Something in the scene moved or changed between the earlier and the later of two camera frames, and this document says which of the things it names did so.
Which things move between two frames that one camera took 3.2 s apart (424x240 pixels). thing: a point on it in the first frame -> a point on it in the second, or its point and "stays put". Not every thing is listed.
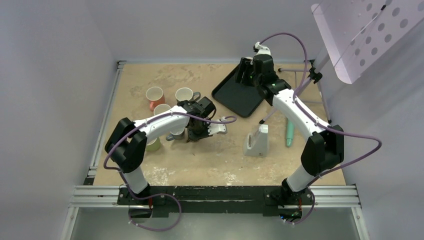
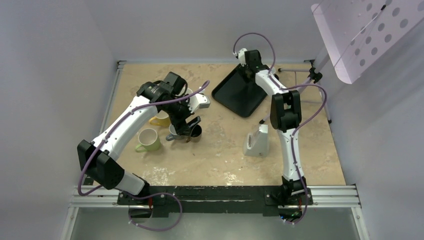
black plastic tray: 237,91 stays put
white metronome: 256,143 stays put
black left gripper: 193,137 -> 180,123
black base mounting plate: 216,199 stays put
